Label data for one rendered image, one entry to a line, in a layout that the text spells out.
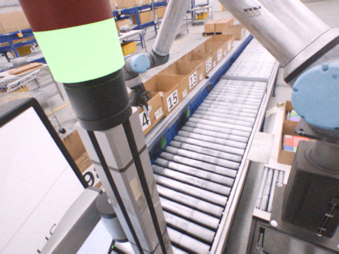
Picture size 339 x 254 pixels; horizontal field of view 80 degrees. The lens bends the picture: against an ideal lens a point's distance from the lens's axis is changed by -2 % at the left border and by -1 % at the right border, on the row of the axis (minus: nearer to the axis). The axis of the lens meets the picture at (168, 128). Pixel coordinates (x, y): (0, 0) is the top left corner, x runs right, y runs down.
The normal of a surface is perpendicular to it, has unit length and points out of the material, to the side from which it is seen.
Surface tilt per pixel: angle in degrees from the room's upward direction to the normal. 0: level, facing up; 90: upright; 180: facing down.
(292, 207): 90
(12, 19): 90
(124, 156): 90
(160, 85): 90
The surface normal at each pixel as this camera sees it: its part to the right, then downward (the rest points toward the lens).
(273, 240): -0.13, -0.82
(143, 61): 0.55, 0.18
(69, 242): 0.91, 0.11
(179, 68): -0.46, 0.54
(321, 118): -0.69, 0.50
